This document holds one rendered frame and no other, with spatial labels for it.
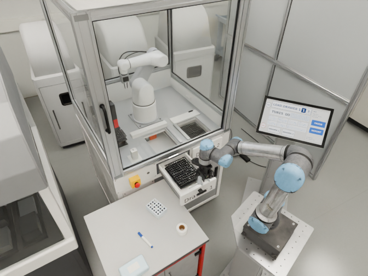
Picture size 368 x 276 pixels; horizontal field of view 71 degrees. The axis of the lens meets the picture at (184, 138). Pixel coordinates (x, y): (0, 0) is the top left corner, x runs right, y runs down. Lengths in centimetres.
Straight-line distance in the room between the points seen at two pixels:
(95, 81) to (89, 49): 16
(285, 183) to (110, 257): 109
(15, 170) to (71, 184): 200
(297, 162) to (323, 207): 198
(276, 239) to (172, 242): 62
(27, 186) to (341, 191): 301
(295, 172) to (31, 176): 110
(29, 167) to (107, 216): 80
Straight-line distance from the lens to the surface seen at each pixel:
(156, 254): 170
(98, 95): 141
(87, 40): 130
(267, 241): 170
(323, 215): 310
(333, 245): 294
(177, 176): 186
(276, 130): 220
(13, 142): 121
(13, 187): 129
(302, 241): 190
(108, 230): 183
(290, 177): 119
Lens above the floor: 230
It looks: 41 degrees down
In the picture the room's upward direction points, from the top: 1 degrees clockwise
